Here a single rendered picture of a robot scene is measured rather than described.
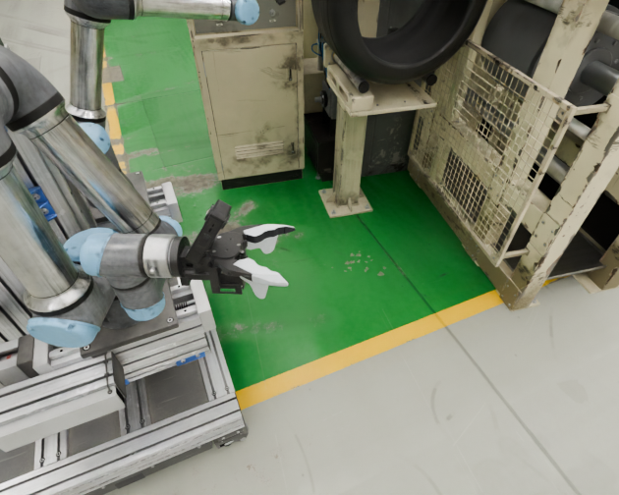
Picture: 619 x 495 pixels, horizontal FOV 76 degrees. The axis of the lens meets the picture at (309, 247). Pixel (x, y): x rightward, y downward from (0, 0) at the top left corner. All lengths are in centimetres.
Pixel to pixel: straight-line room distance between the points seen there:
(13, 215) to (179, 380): 97
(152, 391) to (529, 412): 141
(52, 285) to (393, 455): 125
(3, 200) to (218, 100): 171
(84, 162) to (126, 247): 17
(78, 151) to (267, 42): 159
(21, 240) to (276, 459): 116
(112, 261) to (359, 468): 117
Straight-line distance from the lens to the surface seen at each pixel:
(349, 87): 172
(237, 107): 234
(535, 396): 192
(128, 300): 79
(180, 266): 70
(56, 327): 86
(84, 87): 145
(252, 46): 224
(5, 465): 167
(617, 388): 211
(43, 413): 116
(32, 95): 76
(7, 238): 76
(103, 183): 80
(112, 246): 73
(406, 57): 187
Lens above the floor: 154
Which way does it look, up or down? 45 degrees down
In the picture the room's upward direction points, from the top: straight up
